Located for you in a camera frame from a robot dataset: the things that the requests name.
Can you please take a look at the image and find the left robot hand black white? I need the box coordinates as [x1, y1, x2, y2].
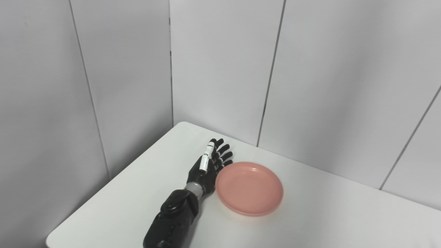
[186, 138, 234, 197]

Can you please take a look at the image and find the pink plate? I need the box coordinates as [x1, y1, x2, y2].
[215, 162, 284, 217]

